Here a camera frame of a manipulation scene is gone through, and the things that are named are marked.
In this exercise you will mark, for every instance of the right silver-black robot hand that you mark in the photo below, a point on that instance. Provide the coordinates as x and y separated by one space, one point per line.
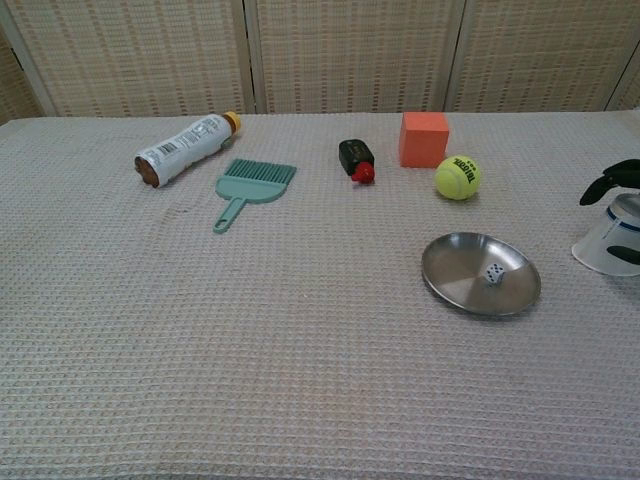
622 175

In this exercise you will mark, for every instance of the white paper cup blue stripe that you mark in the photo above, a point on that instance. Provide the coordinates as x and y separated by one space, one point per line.
600 235

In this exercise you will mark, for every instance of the small white die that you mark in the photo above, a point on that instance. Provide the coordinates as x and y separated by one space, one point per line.
494 273

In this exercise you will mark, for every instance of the silver metal plate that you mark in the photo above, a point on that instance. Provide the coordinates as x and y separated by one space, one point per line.
460 270

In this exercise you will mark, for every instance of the yellow tennis ball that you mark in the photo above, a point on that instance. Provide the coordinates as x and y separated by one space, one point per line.
456 179

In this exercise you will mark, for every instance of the orange cube block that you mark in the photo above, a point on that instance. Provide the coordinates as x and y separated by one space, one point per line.
422 142

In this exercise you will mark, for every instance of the black bottle with red cap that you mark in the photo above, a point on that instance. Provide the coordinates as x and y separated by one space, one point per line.
354 154

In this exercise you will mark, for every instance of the woven bamboo folding screen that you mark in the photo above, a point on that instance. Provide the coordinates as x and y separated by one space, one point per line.
350 55

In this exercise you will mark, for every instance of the teal plastic hand brush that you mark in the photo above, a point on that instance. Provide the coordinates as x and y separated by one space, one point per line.
252 185

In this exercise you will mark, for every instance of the white-label bottle with yellow cap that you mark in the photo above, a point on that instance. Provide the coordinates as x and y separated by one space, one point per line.
182 145

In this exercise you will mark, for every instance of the beige waffle-weave tablecloth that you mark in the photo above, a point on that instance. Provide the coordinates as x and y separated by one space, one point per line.
200 350

